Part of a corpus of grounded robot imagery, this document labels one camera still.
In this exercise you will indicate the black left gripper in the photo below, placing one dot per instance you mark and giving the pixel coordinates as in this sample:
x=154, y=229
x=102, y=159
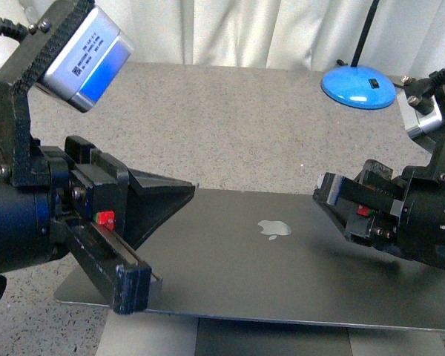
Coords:
x=77, y=199

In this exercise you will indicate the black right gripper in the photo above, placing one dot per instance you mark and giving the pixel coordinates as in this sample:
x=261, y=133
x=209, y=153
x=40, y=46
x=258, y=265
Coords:
x=379, y=210

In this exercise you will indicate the grey Apple laptop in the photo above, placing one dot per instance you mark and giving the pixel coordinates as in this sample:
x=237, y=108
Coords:
x=247, y=273

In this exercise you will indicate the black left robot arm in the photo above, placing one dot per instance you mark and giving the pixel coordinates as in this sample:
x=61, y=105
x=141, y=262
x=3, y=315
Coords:
x=77, y=199

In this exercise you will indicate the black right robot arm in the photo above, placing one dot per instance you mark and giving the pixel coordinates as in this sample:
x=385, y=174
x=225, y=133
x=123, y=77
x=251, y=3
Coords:
x=404, y=215

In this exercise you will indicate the blue desk lamp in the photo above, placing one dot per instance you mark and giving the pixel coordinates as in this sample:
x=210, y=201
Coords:
x=359, y=86

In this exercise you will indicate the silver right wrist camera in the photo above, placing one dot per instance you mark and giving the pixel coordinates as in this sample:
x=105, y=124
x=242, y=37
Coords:
x=419, y=115

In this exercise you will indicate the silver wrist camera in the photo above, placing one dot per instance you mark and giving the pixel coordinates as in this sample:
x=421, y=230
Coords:
x=419, y=115
x=88, y=63

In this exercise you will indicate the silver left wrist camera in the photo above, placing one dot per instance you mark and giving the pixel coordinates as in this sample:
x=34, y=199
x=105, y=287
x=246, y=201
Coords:
x=88, y=63

